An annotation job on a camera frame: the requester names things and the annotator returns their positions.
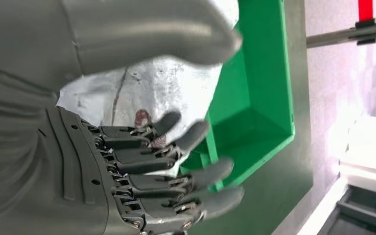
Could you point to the red barrier belt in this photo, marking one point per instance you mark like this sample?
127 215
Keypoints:
365 9

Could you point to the white box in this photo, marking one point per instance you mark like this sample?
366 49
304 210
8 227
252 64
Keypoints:
366 146

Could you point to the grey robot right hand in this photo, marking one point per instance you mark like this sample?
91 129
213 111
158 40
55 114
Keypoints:
77 181

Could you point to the green plastic crate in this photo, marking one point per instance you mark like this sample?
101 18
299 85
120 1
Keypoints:
259 97

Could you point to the dark window frame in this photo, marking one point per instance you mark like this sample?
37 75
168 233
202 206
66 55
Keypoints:
363 214

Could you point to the metal barrier stanchion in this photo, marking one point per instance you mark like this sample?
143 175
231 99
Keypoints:
337 36

